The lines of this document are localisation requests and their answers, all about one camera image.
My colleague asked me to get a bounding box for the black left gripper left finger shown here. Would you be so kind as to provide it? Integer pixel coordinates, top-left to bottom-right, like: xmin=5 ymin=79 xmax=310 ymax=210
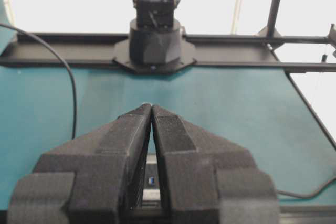
xmin=7 ymin=104 xmax=151 ymax=223

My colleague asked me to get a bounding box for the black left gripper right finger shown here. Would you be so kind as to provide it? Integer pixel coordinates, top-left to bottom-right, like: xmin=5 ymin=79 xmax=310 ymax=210
xmin=152 ymin=105 xmax=280 ymax=223

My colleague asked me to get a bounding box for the black USB cable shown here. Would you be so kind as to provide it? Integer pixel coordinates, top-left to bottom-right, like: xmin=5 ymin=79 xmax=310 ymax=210
xmin=0 ymin=23 xmax=77 ymax=141

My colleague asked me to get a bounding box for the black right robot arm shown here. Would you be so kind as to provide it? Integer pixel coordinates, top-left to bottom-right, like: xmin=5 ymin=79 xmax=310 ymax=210
xmin=129 ymin=0 xmax=182 ymax=65

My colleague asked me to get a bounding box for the black USB hub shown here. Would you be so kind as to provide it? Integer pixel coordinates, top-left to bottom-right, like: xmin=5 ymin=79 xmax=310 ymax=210
xmin=141 ymin=156 xmax=161 ymax=208

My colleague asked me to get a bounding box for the black hub power cable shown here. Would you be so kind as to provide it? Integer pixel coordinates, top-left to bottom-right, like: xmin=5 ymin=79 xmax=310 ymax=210
xmin=275 ymin=173 xmax=336 ymax=199

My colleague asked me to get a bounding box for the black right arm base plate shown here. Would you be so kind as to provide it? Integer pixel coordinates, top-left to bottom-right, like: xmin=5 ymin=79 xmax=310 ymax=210
xmin=112 ymin=40 xmax=196 ymax=74

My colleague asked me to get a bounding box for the black aluminium frame rail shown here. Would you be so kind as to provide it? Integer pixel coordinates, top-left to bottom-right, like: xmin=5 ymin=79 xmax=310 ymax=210
xmin=0 ymin=0 xmax=336 ymax=151

